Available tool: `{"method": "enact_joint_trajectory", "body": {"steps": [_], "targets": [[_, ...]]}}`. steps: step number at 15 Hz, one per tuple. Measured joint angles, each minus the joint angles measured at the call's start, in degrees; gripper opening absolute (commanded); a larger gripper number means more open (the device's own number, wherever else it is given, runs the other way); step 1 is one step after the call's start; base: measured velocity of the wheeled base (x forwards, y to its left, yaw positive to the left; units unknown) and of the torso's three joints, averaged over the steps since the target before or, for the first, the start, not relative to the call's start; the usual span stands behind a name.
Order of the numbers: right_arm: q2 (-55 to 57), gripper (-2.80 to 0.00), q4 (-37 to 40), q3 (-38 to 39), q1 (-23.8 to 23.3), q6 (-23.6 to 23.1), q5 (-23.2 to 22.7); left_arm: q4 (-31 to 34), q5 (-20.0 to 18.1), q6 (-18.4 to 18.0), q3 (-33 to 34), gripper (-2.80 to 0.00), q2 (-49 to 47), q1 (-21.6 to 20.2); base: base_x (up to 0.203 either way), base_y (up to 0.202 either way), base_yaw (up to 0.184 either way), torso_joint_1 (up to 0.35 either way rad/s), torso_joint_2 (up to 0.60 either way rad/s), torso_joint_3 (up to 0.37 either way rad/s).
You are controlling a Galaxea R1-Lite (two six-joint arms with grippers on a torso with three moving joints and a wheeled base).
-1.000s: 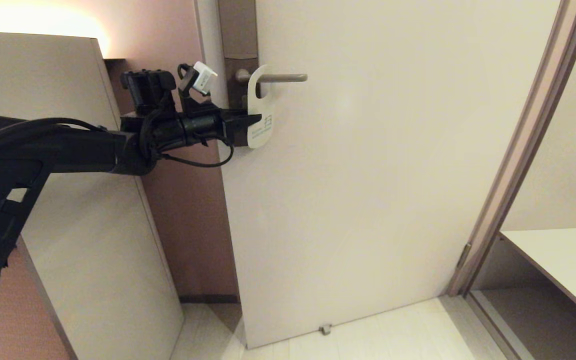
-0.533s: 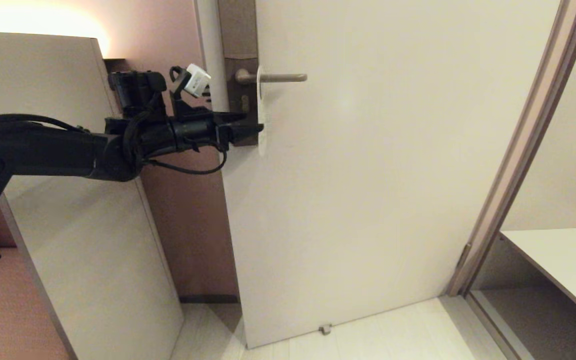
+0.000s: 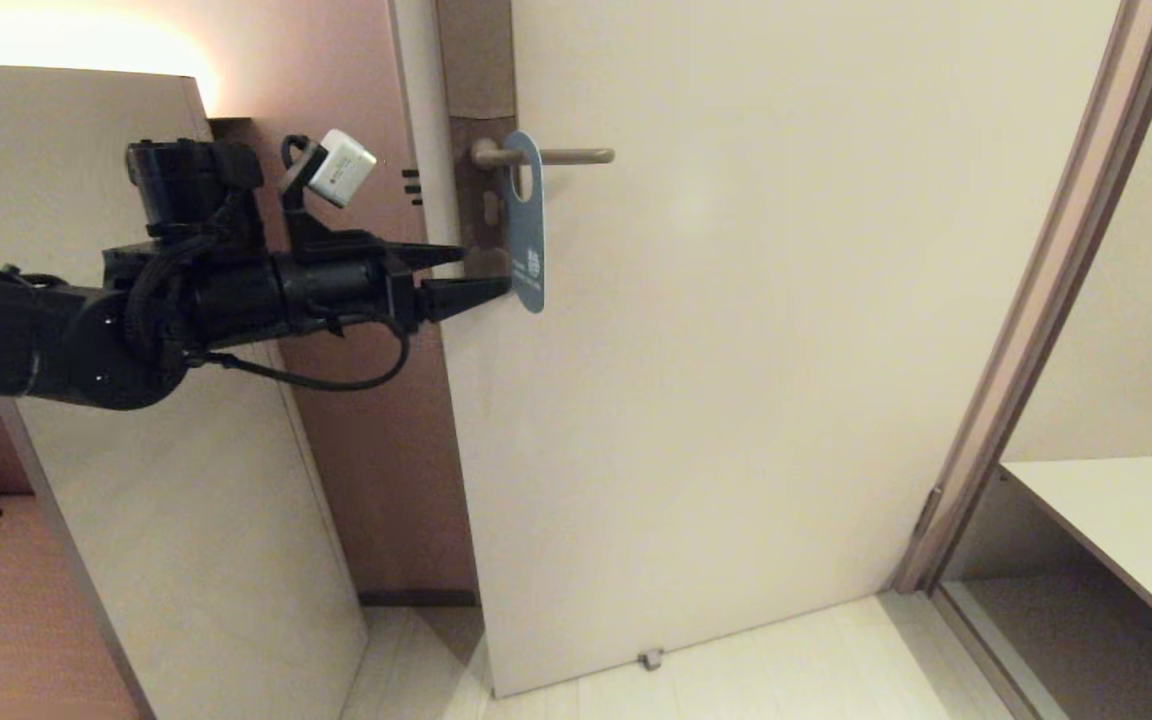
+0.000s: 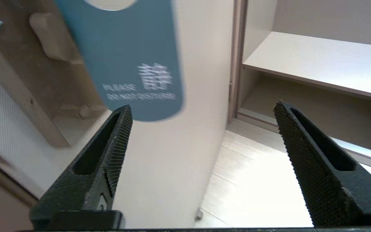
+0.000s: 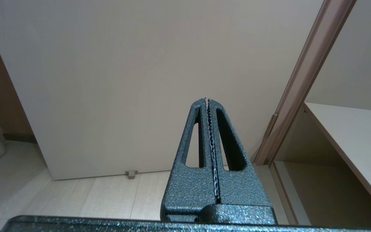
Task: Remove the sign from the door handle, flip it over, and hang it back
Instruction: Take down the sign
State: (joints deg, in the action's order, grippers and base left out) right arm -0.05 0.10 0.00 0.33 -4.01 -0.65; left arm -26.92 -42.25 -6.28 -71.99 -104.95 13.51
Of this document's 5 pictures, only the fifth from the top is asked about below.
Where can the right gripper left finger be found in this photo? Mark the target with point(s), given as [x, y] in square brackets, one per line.
[188, 190]

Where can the small grey floor doorstop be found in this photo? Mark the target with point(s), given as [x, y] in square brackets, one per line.
[131, 174]

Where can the white shelf board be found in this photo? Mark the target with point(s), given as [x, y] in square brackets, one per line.
[359, 141]

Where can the beige door frame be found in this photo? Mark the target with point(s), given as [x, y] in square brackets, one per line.
[304, 74]

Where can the dark skirting board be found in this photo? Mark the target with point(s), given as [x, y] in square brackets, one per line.
[19, 138]

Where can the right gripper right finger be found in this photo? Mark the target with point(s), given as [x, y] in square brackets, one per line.
[240, 187]

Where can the white door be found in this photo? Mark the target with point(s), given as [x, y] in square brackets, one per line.
[124, 80]

